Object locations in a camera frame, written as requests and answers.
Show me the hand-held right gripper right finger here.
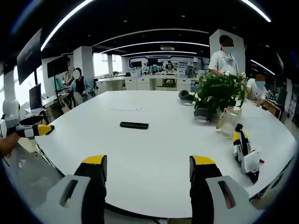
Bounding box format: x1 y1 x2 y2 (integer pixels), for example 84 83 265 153
189 155 260 224

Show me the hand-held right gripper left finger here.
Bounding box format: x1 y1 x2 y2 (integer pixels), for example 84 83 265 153
35 154 108 224

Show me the black remote control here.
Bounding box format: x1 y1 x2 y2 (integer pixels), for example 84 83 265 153
120 121 150 130

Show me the person's left hand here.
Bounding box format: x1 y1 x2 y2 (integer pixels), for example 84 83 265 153
0 133 20 160

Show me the computer monitor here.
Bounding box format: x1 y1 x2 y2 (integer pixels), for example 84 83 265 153
28 83 43 111

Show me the grey mesh chair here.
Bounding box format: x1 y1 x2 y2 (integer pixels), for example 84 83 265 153
1 141 65 207

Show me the spare hand-held gripper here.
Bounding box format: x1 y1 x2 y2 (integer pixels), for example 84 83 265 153
232 123 266 185

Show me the black screen on stand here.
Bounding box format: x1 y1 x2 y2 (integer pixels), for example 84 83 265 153
47 55 70 79

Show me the clear glass pitcher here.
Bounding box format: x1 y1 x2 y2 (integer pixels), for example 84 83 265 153
215 105 244 138

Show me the grey padded headset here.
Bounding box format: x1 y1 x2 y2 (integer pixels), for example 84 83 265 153
193 106 210 124
178 90 195 106

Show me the green potted plant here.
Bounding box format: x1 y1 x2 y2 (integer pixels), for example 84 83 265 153
192 71 249 122

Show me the large dark wall screen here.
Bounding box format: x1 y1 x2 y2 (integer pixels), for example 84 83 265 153
16 27 43 85

